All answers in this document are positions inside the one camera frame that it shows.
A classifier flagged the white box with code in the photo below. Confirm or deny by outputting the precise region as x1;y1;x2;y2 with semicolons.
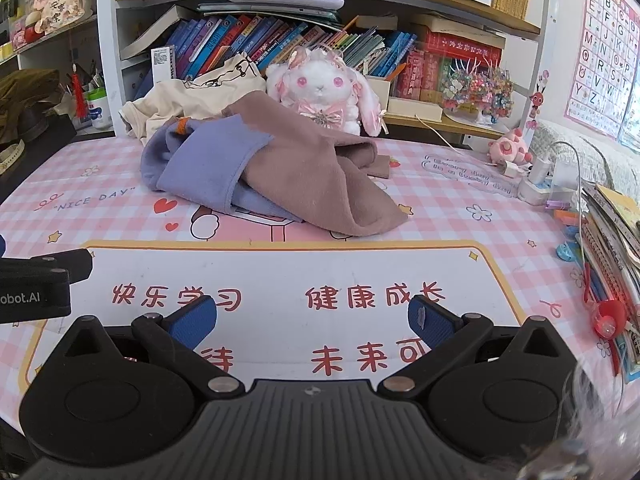
151;46;176;86

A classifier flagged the colourful flower decoration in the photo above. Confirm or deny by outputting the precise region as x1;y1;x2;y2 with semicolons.
442;57;516;126

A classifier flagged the red round toy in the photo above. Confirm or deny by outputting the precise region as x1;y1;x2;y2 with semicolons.
592;297;628;341

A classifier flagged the olive cloth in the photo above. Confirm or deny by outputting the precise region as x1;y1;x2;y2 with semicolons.
0;67;62;126

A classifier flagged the row of colourful books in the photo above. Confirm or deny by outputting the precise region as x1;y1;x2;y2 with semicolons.
165;12;418;82

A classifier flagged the small pink plush toy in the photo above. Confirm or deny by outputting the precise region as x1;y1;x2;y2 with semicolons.
487;127;531;166

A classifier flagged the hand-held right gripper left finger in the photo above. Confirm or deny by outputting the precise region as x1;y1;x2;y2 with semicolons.
64;295;247;402

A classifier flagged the pink checked table mat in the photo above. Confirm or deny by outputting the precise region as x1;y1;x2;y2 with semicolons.
0;132;632;433

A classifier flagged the red boxed book set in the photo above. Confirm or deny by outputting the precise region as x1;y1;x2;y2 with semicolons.
407;30;503;106

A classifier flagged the stack of books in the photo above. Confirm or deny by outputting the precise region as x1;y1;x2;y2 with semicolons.
580;182;640;376

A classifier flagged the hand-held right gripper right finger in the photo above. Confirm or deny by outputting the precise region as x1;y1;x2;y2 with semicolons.
377;294;567;403

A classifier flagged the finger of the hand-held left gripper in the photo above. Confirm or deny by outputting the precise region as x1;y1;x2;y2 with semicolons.
29;248;94;283

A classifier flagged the white canister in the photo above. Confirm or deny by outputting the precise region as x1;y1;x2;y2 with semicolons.
87;87;114;131

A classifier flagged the white wooden bookshelf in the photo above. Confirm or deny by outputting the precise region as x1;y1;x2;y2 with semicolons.
95;0;551;148

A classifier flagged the red bottle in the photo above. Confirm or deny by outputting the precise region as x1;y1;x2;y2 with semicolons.
71;72;89;119

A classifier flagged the alphabet wall poster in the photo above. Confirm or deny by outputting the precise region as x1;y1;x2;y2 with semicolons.
565;0;640;153

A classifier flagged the white pink plush bunny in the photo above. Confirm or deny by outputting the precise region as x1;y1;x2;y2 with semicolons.
265;46;388;137

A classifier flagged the white quilted cover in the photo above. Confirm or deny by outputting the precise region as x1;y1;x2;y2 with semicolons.
530;120;640;202

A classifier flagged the purple and brown sweater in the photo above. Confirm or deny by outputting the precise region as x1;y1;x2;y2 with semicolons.
140;90;408;238

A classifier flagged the large grey book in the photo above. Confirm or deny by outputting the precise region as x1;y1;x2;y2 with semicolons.
120;5;201;61

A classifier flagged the beige strap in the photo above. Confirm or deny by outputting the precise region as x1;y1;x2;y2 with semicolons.
0;140;26;169

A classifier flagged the black bag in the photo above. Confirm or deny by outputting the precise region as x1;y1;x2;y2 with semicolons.
0;114;79;183

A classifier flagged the beige garment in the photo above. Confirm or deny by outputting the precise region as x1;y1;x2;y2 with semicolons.
120;52;268;143

